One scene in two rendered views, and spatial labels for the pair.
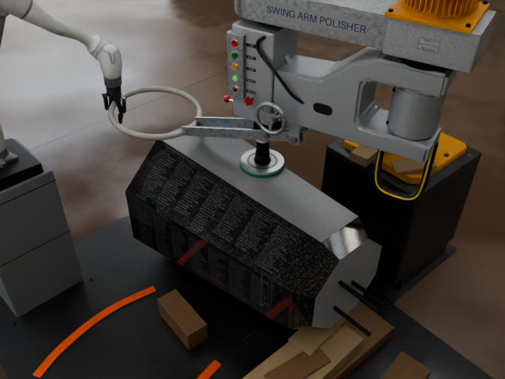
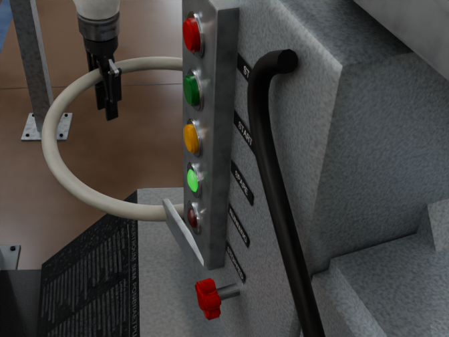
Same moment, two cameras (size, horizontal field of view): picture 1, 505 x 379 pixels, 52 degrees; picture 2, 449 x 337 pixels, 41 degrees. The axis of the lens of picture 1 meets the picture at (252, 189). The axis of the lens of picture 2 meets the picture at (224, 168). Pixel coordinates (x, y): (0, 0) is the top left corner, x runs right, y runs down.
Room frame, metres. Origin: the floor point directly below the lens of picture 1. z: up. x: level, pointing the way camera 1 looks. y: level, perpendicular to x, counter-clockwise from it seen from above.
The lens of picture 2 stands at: (1.70, -0.19, 1.70)
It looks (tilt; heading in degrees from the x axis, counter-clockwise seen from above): 41 degrees down; 36
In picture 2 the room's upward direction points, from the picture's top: 3 degrees clockwise
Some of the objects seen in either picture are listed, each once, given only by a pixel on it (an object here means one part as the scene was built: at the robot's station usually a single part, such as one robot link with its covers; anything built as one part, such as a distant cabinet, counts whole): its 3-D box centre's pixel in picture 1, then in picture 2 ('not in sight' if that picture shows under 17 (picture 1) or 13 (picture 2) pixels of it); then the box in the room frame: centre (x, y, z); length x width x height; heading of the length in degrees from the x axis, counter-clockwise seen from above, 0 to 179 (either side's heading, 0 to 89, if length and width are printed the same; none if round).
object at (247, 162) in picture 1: (262, 161); not in sight; (2.09, -0.05, 0.84); 0.21 x 0.21 x 0.01
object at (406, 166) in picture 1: (413, 164); not in sight; (2.13, -0.80, 0.80); 0.20 x 0.10 x 0.05; 93
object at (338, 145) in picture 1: (391, 201); not in sight; (2.37, -0.82, 0.37); 0.66 x 0.66 x 0.74; 41
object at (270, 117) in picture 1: (274, 115); not in sight; (1.92, -0.09, 1.20); 0.15 x 0.10 x 0.15; 60
